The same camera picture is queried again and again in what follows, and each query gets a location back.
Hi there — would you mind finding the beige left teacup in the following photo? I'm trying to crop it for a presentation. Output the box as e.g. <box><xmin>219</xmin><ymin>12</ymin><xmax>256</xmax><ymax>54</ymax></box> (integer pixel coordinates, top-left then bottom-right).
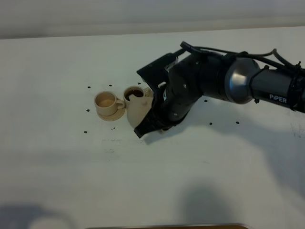
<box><xmin>94</xmin><ymin>91</ymin><xmax>125</xmax><ymax>116</ymax></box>

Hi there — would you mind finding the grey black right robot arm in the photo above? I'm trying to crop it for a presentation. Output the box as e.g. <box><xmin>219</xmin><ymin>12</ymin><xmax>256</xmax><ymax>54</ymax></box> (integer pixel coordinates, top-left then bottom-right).
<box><xmin>134</xmin><ymin>50</ymin><xmax>305</xmax><ymax>137</ymax></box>

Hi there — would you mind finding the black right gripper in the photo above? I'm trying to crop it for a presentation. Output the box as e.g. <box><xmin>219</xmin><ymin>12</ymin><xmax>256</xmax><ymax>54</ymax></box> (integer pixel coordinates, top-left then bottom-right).
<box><xmin>134</xmin><ymin>56</ymin><xmax>228</xmax><ymax>138</ymax></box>

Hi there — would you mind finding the beige teacup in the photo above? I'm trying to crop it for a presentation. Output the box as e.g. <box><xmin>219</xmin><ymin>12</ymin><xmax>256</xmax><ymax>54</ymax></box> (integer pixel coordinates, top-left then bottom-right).
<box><xmin>94</xmin><ymin>91</ymin><xmax>125</xmax><ymax>116</ymax></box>
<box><xmin>123</xmin><ymin>86</ymin><xmax>152</xmax><ymax>108</ymax></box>

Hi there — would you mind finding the beige left teacup saucer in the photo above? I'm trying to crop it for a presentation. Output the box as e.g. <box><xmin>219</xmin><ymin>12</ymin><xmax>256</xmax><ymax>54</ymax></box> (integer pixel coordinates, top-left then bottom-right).
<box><xmin>97</xmin><ymin>108</ymin><xmax>125</xmax><ymax>121</ymax></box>

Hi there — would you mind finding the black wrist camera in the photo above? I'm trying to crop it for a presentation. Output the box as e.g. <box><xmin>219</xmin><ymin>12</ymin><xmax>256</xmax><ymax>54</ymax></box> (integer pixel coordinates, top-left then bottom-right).
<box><xmin>137</xmin><ymin>49</ymin><xmax>185</xmax><ymax>93</ymax></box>

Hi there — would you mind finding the beige right teacup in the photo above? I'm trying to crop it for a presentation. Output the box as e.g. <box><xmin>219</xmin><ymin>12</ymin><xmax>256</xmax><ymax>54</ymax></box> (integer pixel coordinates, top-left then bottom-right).
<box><xmin>123</xmin><ymin>86</ymin><xmax>152</xmax><ymax>108</ymax></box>

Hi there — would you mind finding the beige ceramic teapot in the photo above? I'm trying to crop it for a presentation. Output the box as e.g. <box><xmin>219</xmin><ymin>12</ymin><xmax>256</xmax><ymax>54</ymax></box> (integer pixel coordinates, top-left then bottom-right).
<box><xmin>127</xmin><ymin>92</ymin><xmax>153</xmax><ymax>129</ymax></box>

